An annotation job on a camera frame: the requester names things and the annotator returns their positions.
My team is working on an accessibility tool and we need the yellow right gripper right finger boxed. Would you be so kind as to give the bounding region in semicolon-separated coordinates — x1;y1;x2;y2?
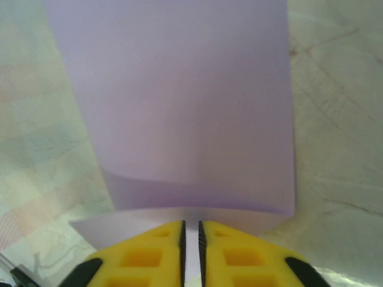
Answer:
197;219;327;287

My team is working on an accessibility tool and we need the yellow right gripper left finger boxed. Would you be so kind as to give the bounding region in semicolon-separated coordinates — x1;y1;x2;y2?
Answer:
62;219;187;287

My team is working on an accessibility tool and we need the light purple paper sheet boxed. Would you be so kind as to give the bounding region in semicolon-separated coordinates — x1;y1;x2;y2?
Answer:
43;0;297;287

